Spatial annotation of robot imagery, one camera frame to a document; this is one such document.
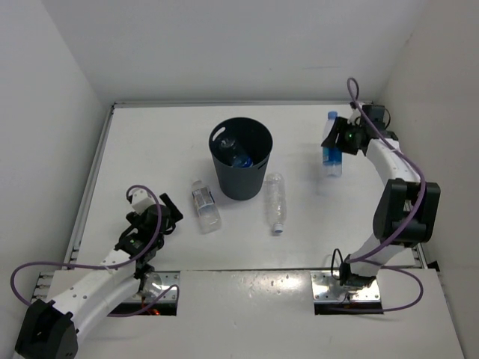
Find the blue label bottle white cap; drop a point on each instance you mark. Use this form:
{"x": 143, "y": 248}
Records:
{"x": 234, "y": 154}

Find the white front cover board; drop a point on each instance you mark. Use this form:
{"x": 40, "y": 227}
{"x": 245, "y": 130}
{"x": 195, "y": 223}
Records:
{"x": 270, "y": 314}

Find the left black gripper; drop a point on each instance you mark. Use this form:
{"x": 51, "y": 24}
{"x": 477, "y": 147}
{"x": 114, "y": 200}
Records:
{"x": 174, "y": 212}

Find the clear bottle white grey label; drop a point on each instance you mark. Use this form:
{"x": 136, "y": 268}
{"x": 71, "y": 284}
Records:
{"x": 209, "y": 218}

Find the clear crushed bottle blue cap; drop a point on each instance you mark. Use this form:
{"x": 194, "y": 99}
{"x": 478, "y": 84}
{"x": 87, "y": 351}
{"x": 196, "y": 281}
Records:
{"x": 276, "y": 204}

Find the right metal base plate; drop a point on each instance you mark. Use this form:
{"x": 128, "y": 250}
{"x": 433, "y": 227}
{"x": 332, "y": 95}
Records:
{"x": 327, "y": 290}

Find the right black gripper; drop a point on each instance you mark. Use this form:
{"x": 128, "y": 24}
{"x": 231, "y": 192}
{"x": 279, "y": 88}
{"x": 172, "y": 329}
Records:
{"x": 340, "y": 125}

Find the metal base plate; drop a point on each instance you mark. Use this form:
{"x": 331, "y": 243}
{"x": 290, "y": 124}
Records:
{"x": 161, "y": 283}
{"x": 327, "y": 290}

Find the left aluminium frame rail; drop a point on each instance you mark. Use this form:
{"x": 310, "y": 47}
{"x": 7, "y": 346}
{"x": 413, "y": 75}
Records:
{"x": 82, "y": 214}

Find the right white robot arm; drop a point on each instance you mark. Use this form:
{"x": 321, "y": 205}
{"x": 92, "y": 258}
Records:
{"x": 356, "y": 270}

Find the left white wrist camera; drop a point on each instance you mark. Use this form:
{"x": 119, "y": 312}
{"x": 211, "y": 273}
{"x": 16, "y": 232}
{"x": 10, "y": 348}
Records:
{"x": 140, "y": 200}

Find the dark grey plastic bin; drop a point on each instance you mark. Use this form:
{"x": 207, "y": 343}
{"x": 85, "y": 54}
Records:
{"x": 255, "y": 138}

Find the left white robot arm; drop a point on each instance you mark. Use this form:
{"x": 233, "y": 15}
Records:
{"x": 55, "y": 328}

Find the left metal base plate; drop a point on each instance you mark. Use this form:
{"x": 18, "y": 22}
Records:
{"x": 161, "y": 283}

